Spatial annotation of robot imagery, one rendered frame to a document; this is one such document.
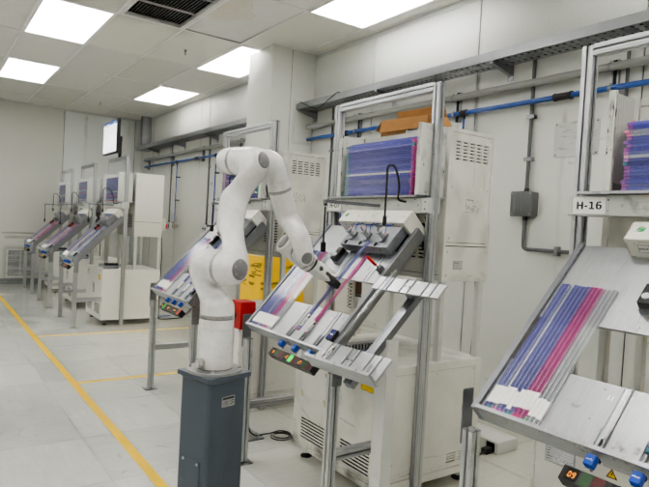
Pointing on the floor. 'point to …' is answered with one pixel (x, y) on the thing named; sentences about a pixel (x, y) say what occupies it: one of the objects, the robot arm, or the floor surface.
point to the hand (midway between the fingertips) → (334, 283)
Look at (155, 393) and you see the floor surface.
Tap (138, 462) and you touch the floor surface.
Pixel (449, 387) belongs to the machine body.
